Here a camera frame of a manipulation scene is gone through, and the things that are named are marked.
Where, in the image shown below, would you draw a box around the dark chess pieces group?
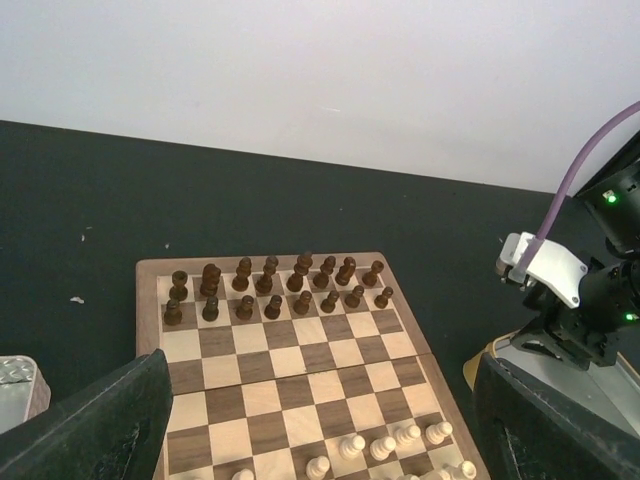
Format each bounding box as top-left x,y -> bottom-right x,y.
156,252 -> 397,331

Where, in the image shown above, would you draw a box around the light pawn second row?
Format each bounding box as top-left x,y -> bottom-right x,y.
393,425 -> 421,447
369,435 -> 396,462
338,434 -> 366,461

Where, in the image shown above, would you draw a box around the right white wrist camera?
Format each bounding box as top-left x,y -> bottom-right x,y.
496,232 -> 588,309

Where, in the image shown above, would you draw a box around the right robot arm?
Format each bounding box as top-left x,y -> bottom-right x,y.
496,136 -> 639,370

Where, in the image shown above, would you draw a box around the light pawn passed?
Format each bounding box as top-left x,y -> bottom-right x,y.
232,468 -> 255,480

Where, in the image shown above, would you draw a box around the wooden chess board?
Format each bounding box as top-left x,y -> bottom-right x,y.
136,252 -> 489,479

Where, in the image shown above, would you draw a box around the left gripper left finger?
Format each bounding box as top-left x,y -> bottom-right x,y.
1,349 -> 173,479

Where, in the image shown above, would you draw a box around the gold metal tin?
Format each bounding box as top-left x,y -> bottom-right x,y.
463,333 -> 639,439

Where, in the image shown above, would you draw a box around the light chess piece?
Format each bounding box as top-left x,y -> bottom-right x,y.
444,460 -> 478,480

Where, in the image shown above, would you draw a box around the light pawn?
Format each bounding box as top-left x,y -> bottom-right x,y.
425,421 -> 453,445
305,455 -> 331,480

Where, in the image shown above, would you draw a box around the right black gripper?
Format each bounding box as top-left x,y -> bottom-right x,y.
510,284 -> 619,369

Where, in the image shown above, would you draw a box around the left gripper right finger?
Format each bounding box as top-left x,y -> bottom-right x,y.
473,353 -> 639,479

